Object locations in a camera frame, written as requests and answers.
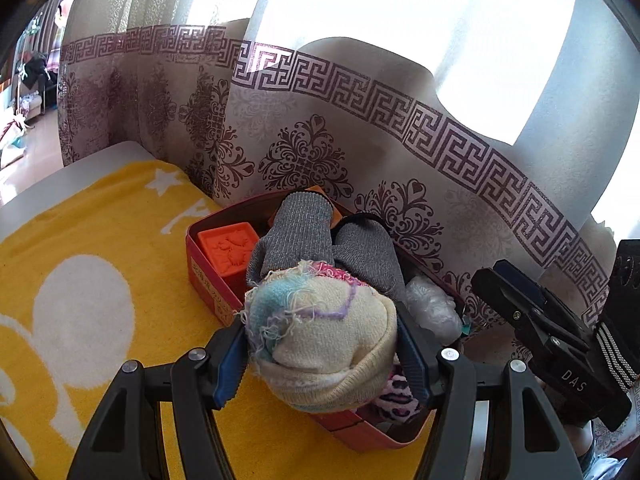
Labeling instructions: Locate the plastic-wrapped white bandage roll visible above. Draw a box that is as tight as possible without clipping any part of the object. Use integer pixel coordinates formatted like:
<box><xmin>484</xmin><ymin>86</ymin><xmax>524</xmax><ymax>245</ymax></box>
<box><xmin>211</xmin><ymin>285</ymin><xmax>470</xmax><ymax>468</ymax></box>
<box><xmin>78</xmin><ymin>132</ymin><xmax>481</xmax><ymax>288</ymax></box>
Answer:
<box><xmin>402</xmin><ymin>275</ymin><xmax>463</xmax><ymax>346</ymax></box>

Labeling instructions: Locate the red rectangular box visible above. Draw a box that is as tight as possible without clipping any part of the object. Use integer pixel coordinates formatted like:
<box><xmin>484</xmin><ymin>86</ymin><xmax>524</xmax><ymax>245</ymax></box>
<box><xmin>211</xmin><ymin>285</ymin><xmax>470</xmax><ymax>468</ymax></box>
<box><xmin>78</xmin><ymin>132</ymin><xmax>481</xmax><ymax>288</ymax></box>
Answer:
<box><xmin>186</xmin><ymin>191</ymin><xmax>471</xmax><ymax>451</ymax></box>

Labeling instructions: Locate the yellow white towel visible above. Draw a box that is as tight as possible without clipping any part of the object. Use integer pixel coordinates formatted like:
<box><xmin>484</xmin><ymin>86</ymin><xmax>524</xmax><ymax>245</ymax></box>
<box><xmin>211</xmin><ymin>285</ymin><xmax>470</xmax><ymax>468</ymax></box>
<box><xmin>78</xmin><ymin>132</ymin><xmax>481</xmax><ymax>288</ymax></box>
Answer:
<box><xmin>0</xmin><ymin>160</ymin><xmax>436</xmax><ymax>480</ymax></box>

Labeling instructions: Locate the leopard print plush sock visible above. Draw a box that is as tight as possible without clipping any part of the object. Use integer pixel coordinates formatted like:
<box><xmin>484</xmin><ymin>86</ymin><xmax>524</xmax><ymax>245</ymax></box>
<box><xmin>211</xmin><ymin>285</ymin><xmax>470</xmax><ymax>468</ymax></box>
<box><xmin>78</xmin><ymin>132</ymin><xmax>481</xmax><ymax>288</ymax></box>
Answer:
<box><xmin>375</xmin><ymin>362</ymin><xmax>421</xmax><ymax>423</ymax></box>

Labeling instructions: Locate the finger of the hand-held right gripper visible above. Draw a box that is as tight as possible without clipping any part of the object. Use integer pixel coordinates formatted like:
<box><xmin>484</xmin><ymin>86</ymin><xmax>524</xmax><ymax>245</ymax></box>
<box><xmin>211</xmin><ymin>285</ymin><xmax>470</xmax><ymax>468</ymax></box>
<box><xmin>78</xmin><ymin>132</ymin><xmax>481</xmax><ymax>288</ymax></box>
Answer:
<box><xmin>472</xmin><ymin>267</ymin><xmax>632</xmax><ymax>431</ymax></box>
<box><xmin>492</xmin><ymin>259</ymin><xmax>596</xmax><ymax>346</ymax></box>

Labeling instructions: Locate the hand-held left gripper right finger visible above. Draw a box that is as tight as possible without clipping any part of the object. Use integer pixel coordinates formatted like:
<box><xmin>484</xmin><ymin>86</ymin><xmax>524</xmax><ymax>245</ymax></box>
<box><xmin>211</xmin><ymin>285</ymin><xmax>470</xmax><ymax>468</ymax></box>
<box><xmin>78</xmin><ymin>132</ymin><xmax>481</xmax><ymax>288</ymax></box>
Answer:
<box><xmin>395</xmin><ymin>302</ymin><xmax>583</xmax><ymax>480</ymax></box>

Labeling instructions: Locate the pastel cream sock ball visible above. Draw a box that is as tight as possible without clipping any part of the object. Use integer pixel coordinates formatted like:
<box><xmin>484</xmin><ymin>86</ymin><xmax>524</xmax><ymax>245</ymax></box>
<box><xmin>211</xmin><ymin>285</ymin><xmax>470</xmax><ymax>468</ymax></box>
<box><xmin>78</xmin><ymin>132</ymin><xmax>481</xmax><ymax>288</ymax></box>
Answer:
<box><xmin>237</xmin><ymin>259</ymin><xmax>400</xmax><ymax>415</ymax></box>

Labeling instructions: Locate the patterned sheer curtain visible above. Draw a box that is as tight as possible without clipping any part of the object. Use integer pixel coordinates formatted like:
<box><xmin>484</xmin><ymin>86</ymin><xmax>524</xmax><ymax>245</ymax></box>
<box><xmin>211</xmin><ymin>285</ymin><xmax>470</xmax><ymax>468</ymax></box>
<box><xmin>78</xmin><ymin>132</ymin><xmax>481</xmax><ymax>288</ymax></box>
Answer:
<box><xmin>55</xmin><ymin>0</ymin><xmax>640</xmax><ymax>361</ymax></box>

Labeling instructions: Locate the grey sock with black toe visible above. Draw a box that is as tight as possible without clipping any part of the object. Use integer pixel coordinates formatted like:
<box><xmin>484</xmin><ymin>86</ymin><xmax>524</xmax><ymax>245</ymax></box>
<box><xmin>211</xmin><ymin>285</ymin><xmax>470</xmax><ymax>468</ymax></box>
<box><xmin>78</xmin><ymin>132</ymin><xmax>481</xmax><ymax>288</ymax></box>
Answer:
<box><xmin>245</xmin><ymin>192</ymin><xmax>336</xmax><ymax>291</ymax></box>

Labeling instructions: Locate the small orange embossed cube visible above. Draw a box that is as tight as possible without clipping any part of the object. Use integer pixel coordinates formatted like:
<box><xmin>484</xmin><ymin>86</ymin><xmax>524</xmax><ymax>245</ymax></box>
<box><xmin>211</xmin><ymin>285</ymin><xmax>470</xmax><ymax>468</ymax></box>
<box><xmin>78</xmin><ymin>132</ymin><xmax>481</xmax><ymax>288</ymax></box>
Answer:
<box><xmin>267</xmin><ymin>185</ymin><xmax>346</xmax><ymax>228</ymax></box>

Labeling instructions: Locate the white bag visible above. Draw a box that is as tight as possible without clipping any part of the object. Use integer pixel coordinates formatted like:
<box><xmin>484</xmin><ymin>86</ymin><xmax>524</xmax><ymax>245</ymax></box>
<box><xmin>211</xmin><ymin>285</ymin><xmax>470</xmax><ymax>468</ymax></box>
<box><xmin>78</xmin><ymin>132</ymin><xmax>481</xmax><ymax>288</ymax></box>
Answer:
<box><xmin>0</xmin><ymin>117</ymin><xmax>26</xmax><ymax>168</ymax></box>

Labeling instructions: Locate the large orange embossed cube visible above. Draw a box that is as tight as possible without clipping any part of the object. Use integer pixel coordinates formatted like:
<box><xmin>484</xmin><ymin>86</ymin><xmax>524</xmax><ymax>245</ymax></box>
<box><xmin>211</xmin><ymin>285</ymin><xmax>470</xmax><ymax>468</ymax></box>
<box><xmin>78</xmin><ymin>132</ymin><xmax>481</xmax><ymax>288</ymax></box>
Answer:
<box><xmin>196</xmin><ymin>221</ymin><xmax>261</xmax><ymax>293</ymax></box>

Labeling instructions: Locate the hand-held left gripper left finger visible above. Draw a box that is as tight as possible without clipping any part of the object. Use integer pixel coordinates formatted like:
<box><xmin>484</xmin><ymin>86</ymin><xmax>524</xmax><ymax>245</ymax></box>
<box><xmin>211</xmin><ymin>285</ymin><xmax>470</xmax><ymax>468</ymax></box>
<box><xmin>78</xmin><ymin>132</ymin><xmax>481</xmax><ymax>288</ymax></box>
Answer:
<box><xmin>65</xmin><ymin>317</ymin><xmax>248</xmax><ymax>480</ymax></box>

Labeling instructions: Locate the grey sock with black cuff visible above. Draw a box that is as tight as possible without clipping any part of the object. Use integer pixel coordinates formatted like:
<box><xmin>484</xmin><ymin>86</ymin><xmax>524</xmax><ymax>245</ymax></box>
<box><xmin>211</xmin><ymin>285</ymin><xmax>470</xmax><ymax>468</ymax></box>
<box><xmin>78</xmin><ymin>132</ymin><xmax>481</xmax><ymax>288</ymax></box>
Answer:
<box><xmin>332</xmin><ymin>220</ymin><xmax>407</xmax><ymax>301</ymax></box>

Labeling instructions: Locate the chair with dark clothes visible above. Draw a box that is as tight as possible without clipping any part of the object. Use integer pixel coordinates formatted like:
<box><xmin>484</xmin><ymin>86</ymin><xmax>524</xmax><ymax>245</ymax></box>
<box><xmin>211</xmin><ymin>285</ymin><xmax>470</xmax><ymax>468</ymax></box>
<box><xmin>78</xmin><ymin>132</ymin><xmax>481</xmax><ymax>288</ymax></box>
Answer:
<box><xmin>22</xmin><ymin>52</ymin><xmax>56</xmax><ymax>86</ymax></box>

